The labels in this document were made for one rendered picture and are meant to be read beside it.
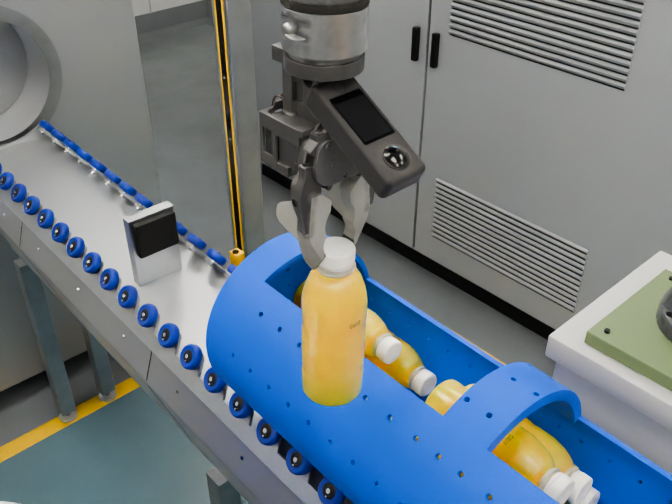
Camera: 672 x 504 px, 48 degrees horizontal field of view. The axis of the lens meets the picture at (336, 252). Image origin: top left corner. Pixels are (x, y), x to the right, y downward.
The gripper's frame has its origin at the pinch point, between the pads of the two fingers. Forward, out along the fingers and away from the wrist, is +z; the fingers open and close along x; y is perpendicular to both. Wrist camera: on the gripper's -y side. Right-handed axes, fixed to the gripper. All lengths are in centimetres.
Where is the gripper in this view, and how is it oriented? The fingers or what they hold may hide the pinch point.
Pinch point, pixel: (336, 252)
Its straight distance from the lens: 76.2
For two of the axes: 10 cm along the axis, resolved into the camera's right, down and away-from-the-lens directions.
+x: -7.4, 3.7, -5.6
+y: -6.8, -4.3, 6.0
